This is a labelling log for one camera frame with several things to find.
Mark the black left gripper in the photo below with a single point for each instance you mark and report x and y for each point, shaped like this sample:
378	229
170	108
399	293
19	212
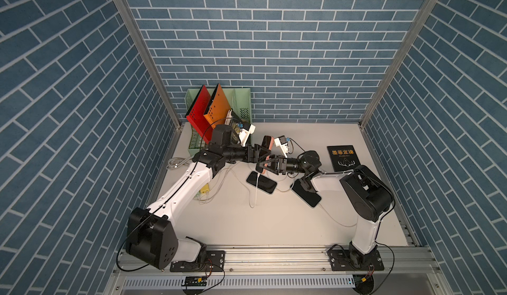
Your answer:
250	157

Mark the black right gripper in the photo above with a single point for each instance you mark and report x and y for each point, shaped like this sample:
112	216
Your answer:
283	166

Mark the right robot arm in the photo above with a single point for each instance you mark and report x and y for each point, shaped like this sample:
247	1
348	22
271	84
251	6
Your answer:
367	194

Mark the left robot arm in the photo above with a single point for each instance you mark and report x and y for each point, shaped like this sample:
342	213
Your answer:
151	235

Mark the black phone right side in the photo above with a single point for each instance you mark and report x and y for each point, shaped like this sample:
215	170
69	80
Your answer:
311	199

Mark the black Moon and Sixpence book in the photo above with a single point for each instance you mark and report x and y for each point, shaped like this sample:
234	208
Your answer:
233	120

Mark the orange book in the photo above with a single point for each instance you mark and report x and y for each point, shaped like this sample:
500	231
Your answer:
218	107

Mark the red book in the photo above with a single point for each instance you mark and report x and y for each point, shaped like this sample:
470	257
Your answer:
195	114

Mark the black book with deer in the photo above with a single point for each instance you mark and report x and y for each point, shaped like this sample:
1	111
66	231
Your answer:
343	157

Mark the small black controller box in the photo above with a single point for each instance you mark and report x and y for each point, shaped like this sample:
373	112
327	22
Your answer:
195	282

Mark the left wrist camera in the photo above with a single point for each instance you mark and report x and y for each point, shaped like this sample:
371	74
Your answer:
245	131

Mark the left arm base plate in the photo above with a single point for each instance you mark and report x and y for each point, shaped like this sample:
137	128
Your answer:
205	262

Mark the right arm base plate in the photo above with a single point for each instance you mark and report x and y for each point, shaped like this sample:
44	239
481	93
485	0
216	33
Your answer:
344	260

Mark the aluminium rail frame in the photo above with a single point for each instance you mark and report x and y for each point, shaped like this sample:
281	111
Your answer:
288	270

